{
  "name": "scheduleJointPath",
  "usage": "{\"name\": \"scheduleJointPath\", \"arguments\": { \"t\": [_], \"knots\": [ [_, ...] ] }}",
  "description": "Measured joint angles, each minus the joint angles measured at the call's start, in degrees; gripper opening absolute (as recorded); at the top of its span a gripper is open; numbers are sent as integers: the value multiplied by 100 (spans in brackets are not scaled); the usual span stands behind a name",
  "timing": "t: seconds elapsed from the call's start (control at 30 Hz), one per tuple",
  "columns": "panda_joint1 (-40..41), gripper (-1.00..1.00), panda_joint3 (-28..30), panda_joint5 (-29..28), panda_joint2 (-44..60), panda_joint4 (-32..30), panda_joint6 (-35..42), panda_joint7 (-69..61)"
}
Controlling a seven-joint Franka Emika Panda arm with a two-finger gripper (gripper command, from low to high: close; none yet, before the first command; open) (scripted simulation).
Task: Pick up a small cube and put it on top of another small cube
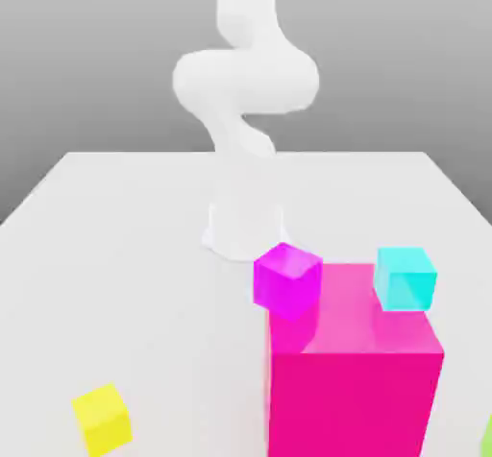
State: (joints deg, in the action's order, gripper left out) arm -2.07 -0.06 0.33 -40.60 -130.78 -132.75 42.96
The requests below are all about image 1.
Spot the small green cube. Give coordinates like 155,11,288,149
480,415,492,457

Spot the large pink box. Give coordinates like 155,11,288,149
267,262,446,457

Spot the small yellow cube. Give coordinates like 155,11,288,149
71,382,135,457

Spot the small cyan cube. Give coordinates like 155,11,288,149
373,246,438,313

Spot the small magenta cube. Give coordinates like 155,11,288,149
252,241,324,323

